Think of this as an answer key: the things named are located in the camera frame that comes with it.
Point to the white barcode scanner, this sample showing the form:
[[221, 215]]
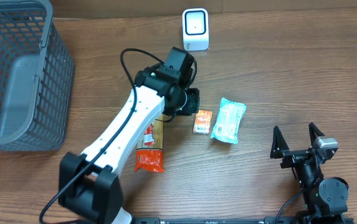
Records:
[[195, 24]]

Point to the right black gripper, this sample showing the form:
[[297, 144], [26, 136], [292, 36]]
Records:
[[280, 149]]

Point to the grey plastic mesh basket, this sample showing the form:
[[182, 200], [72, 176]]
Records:
[[36, 78]]

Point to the small orange snack box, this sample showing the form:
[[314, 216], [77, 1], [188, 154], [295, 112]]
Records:
[[202, 122]]

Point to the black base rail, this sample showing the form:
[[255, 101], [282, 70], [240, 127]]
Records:
[[266, 220]]

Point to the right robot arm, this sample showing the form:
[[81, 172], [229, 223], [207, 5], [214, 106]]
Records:
[[325, 199]]

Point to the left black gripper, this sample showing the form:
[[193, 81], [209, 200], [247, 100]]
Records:
[[192, 101]]

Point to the teal wet wipes pack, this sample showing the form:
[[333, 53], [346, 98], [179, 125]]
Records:
[[228, 121]]

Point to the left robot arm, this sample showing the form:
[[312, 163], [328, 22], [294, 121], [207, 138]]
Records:
[[89, 183]]

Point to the orange spaghetti packet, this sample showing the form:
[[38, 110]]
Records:
[[149, 150]]

